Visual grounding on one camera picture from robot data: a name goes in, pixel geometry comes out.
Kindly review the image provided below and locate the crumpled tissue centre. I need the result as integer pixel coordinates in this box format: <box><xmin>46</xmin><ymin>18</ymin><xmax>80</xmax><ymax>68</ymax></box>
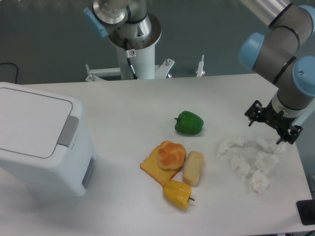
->
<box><xmin>254</xmin><ymin>152</ymin><xmax>280</xmax><ymax>173</ymax></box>

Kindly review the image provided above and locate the crumpled tissue bottom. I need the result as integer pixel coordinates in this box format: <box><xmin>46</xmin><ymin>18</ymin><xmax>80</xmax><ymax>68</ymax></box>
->
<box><xmin>251</xmin><ymin>170</ymin><xmax>269</xmax><ymax>195</ymax></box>

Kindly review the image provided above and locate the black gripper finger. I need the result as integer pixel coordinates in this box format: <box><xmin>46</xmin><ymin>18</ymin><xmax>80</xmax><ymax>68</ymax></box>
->
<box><xmin>276</xmin><ymin>125</ymin><xmax>303</xmax><ymax>145</ymax></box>
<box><xmin>244</xmin><ymin>100</ymin><xmax>262</xmax><ymax>127</ymax></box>

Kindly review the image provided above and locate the oblong bread roll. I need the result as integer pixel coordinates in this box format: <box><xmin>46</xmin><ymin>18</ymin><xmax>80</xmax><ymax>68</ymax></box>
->
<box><xmin>182</xmin><ymin>151</ymin><xmax>204</xmax><ymax>186</ymax></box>

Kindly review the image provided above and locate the toast slice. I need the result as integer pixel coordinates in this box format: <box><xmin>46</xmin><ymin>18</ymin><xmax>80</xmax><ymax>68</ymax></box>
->
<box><xmin>140</xmin><ymin>145</ymin><xmax>182</xmax><ymax>186</ymax></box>

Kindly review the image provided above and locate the round swirl bread bun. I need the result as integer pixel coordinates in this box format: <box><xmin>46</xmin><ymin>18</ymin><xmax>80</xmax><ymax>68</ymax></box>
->
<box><xmin>157</xmin><ymin>141</ymin><xmax>186</xmax><ymax>170</ymax></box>

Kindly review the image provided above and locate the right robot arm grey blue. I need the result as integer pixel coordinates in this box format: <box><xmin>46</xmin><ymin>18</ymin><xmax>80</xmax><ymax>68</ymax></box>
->
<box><xmin>238</xmin><ymin>0</ymin><xmax>315</xmax><ymax>144</ymax></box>

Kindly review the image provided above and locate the green bell pepper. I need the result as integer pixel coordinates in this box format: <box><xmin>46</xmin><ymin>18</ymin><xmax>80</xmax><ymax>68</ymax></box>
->
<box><xmin>175</xmin><ymin>111</ymin><xmax>204</xmax><ymax>135</ymax></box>

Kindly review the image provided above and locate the black cable on pedestal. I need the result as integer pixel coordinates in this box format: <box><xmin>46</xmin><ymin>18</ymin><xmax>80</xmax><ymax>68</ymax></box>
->
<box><xmin>124</xmin><ymin>38</ymin><xmax>140</xmax><ymax>80</ymax></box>

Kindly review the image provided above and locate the crumpled tissue far left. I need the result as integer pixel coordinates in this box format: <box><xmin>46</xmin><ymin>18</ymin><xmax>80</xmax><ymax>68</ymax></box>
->
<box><xmin>217</xmin><ymin>136</ymin><xmax>245</xmax><ymax>158</ymax></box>

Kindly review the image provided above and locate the crumpled tissue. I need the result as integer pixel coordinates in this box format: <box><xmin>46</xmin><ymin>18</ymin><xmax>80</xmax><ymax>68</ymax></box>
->
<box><xmin>254</xmin><ymin>152</ymin><xmax>280</xmax><ymax>173</ymax></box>
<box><xmin>231</xmin><ymin>155</ymin><xmax>251</xmax><ymax>176</ymax></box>
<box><xmin>217</xmin><ymin>136</ymin><xmax>245</xmax><ymax>158</ymax></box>
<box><xmin>251</xmin><ymin>170</ymin><xmax>269</xmax><ymax>195</ymax></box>
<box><xmin>256</xmin><ymin>139</ymin><xmax>286</xmax><ymax>155</ymax></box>

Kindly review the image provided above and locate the crumpled tissue upper right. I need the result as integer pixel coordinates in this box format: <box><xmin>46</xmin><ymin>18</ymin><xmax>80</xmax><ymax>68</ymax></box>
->
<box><xmin>256</xmin><ymin>139</ymin><xmax>286</xmax><ymax>155</ymax></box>

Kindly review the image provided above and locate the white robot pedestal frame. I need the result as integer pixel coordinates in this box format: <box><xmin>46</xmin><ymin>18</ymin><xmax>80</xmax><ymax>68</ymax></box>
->
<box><xmin>85</xmin><ymin>45</ymin><xmax>207</xmax><ymax>82</ymax></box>

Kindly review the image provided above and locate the black device table edge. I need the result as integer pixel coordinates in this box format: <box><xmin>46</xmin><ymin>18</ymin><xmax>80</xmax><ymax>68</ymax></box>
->
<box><xmin>296</xmin><ymin>199</ymin><xmax>315</xmax><ymax>225</ymax></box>

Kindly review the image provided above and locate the crumpled tissue lower left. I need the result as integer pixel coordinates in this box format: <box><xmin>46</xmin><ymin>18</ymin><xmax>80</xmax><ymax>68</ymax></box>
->
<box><xmin>231</xmin><ymin>155</ymin><xmax>251</xmax><ymax>176</ymax></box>

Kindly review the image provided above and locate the white trash can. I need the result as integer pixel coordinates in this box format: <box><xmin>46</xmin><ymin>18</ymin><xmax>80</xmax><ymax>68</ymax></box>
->
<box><xmin>0</xmin><ymin>82</ymin><xmax>96</xmax><ymax>196</ymax></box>

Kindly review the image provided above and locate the black floor cable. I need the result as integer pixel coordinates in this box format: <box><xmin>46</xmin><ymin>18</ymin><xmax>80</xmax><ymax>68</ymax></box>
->
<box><xmin>0</xmin><ymin>62</ymin><xmax>19</xmax><ymax>84</ymax></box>

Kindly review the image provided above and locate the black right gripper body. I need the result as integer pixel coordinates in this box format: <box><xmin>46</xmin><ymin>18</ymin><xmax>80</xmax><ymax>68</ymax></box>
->
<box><xmin>255</xmin><ymin>100</ymin><xmax>293</xmax><ymax>133</ymax></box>

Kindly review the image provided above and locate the yellow bell pepper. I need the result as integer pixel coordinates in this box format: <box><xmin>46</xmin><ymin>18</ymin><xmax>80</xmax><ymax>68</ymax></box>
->
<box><xmin>162</xmin><ymin>180</ymin><xmax>194</xmax><ymax>210</ymax></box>

